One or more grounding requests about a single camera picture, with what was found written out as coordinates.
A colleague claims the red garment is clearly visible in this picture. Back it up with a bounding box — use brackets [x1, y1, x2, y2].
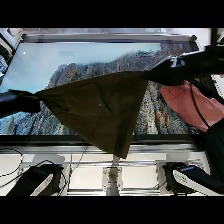
[159, 80, 224, 133]

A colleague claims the brown garment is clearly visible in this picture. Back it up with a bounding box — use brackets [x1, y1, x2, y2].
[34, 70, 150, 160]

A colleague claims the silver frame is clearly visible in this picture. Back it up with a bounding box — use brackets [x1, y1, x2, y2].
[0, 143, 214, 197]

